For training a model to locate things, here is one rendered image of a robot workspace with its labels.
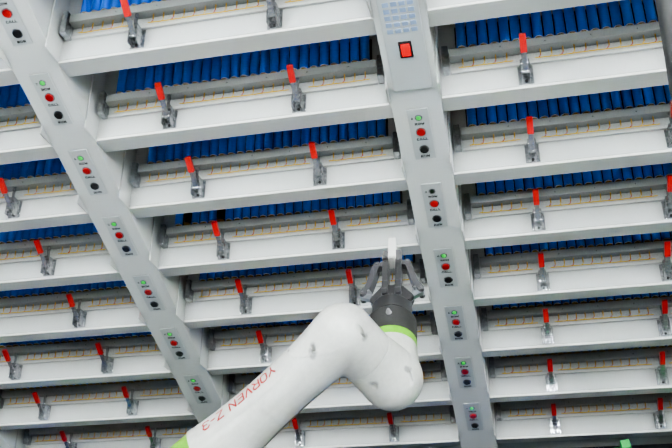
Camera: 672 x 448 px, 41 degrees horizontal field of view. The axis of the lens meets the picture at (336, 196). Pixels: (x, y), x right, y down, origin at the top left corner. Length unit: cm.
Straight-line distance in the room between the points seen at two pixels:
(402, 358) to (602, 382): 93
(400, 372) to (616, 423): 110
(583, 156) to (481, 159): 20
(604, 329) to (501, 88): 77
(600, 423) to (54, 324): 144
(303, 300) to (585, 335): 67
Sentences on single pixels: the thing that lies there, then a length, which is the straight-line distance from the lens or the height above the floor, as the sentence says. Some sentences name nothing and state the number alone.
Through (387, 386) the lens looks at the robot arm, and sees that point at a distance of 153.
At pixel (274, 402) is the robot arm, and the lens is 151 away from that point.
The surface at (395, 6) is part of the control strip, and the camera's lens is 159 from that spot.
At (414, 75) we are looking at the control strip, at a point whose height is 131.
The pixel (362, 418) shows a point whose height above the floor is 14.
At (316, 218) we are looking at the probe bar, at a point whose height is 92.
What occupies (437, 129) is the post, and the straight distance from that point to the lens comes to 174.
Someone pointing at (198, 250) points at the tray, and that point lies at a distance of 208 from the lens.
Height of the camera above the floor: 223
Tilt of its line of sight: 40 degrees down
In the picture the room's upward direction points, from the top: 16 degrees counter-clockwise
